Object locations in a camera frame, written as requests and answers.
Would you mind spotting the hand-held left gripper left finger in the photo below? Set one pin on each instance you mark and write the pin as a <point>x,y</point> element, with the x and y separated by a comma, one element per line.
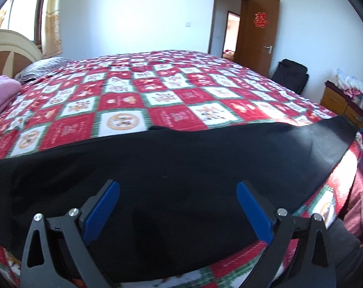
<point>102,210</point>

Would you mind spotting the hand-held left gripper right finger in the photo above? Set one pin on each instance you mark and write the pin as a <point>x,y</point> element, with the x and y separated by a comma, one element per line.
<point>255,213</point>

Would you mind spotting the black pants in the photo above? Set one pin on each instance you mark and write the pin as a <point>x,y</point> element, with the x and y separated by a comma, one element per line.
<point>184,171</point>

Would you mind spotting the maroon quilted cloth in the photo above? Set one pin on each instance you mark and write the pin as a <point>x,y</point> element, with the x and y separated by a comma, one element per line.
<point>361,204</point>

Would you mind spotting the red checkered printed blanket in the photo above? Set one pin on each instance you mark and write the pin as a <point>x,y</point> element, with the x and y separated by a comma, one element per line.
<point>124,96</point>

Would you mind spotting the wooden cabinet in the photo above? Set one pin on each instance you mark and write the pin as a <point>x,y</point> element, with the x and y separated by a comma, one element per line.
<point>337,102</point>

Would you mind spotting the black folding chair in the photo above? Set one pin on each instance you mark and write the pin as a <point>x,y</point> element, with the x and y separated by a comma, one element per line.
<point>291,75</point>

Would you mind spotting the pink folded quilt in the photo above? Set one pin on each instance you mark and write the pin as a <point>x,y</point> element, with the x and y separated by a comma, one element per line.
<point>1,96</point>

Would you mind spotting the striped pillow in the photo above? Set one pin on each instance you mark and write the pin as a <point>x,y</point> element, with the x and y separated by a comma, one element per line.
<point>40,69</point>

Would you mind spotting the brown wooden door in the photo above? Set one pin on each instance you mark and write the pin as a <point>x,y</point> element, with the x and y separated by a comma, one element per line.
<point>256,45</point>

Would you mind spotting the cream wooden headboard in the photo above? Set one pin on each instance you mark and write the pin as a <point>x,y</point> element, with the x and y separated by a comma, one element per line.
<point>16,43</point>

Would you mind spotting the red paper door decoration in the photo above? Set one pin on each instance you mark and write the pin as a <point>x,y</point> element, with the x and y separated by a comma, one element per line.
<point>260,20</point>

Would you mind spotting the narrow yellow curtain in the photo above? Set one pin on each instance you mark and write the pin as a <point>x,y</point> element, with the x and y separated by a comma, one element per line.
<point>52,21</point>

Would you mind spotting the window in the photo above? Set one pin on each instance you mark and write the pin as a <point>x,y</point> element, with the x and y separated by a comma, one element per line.
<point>25,9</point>

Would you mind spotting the brown door frame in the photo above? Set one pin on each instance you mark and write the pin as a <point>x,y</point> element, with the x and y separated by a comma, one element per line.
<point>213,21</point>

